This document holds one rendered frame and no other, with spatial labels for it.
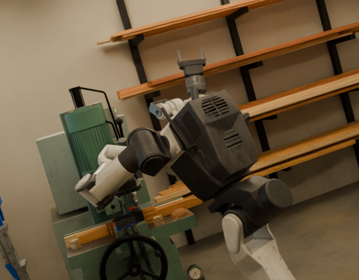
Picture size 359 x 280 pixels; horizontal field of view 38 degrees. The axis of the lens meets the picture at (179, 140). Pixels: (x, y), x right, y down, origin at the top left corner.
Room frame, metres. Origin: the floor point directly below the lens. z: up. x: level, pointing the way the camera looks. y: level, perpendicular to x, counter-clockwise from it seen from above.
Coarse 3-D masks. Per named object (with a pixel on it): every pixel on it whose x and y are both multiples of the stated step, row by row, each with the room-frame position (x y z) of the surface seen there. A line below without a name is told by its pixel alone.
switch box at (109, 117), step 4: (108, 108) 2.74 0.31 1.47; (112, 108) 2.74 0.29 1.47; (104, 112) 2.74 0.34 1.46; (108, 112) 2.74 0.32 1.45; (108, 116) 2.74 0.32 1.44; (116, 116) 2.75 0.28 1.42; (108, 120) 2.74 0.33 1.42; (112, 120) 2.74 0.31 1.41; (108, 124) 2.74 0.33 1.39; (112, 128) 2.74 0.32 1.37; (112, 132) 2.74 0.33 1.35; (112, 136) 2.74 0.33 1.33
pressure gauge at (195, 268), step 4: (188, 268) 2.29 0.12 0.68; (192, 268) 2.27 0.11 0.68; (196, 268) 2.28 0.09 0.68; (200, 268) 2.28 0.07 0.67; (188, 272) 2.27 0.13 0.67; (192, 272) 2.27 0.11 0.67; (196, 272) 2.28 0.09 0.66; (200, 272) 2.28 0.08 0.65; (192, 276) 2.27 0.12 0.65; (196, 276) 2.27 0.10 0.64; (200, 276) 2.28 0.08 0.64
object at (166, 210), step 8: (184, 200) 2.52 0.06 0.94; (192, 200) 2.51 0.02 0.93; (200, 200) 2.52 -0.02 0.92; (160, 208) 2.49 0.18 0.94; (168, 208) 2.49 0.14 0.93; (176, 208) 2.49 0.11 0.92; (88, 232) 2.43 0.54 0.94; (96, 232) 2.42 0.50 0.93; (104, 232) 2.43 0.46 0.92; (80, 240) 2.40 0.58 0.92; (88, 240) 2.41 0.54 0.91
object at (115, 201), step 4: (116, 196) 2.43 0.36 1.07; (116, 200) 2.40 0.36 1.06; (108, 204) 2.40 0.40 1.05; (112, 204) 2.40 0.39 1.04; (116, 204) 2.40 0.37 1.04; (104, 208) 2.49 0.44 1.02; (108, 208) 2.40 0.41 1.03; (116, 208) 2.40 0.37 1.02; (120, 208) 2.41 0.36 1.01; (108, 212) 2.39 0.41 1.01; (112, 212) 2.40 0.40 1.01
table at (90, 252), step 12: (168, 216) 2.45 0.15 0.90; (192, 216) 2.35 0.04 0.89; (156, 228) 2.32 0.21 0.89; (168, 228) 2.33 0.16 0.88; (180, 228) 2.34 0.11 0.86; (96, 240) 2.40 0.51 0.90; (108, 240) 2.33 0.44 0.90; (156, 240) 2.22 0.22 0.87; (72, 252) 2.30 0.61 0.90; (84, 252) 2.25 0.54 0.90; (96, 252) 2.26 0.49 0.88; (120, 252) 2.19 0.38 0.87; (72, 264) 2.24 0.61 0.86; (84, 264) 2.25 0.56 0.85
